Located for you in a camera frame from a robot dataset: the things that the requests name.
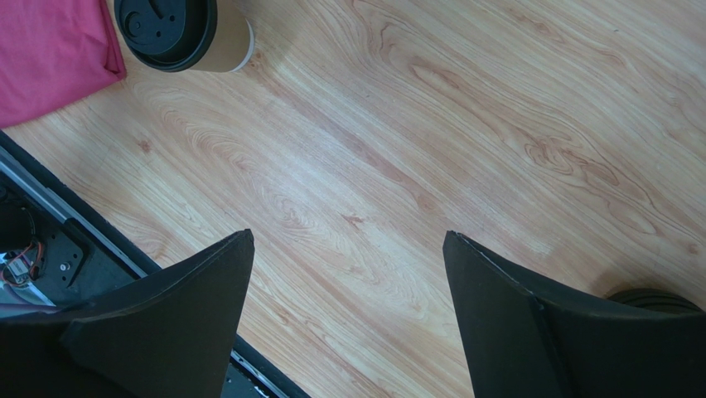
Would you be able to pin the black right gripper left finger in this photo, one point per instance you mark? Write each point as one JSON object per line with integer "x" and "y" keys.
{"x": 169, "y": 334}

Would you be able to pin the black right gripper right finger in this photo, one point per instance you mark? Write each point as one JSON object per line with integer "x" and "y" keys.
{"x": 526, "y": 335}

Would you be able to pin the brown paper coffee cup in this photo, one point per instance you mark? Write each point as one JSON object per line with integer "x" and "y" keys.
{"x": 232, "y": 44}

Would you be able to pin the black cup lid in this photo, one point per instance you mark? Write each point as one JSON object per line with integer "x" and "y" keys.
{"x": 167, "y": 35}

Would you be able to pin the red folded cloth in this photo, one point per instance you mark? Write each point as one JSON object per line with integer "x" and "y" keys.
{"x": 54, "y": 53}

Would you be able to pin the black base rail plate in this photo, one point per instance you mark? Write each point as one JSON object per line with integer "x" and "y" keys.
{"x": 57, "y": 251}

